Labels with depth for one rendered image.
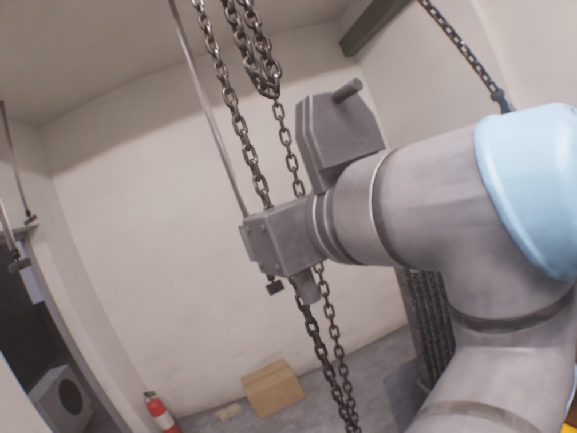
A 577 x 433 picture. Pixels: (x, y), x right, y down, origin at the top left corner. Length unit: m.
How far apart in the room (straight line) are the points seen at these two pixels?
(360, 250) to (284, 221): 0.06
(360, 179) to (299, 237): 0.07
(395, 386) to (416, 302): 0.43
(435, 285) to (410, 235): 0.53
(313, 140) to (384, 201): 0.07
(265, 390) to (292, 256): 2.48
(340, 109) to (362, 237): 0.09
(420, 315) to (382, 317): 2.35
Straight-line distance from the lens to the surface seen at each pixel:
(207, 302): 2.74
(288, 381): 2.71
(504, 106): 0.56
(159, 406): 2.88
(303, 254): 0.24
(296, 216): 0.23
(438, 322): 0.72
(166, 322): 2.84
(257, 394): 2.69
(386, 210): 0.17
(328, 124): 0.22
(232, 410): 3.05
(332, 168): 0.22
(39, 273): 2.58
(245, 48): 0.39
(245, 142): 0.39
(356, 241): 0.20
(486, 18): 1.94
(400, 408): 1.20
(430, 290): 0.68
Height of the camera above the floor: 1.74
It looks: 8 degrees down
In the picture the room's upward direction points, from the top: 20 degrees counter-clockwise
